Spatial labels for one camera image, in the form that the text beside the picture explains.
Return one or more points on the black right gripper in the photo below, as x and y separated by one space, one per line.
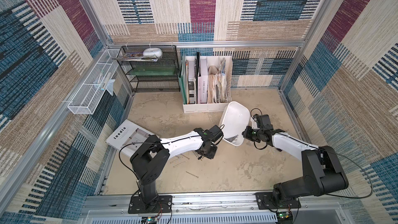
249 132

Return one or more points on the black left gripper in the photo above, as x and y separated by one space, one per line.
212 155

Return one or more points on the white plastic storage box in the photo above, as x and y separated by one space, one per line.
235 119

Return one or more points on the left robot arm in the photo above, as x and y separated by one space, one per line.
151 157

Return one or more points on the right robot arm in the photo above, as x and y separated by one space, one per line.
322 171

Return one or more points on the white perforated file organizer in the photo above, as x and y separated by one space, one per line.
208 83

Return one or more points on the green folder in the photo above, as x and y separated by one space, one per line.
182 79

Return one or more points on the white magazine on table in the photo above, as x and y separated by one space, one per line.
128 133

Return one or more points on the white round device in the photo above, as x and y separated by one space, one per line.
153 53

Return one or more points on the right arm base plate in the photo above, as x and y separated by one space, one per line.
267 201

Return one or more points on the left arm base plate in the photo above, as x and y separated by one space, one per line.
162 204

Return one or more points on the black wire shelf rack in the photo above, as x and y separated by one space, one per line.
150 74

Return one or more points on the white wire wall basket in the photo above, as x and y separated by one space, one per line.
98 81

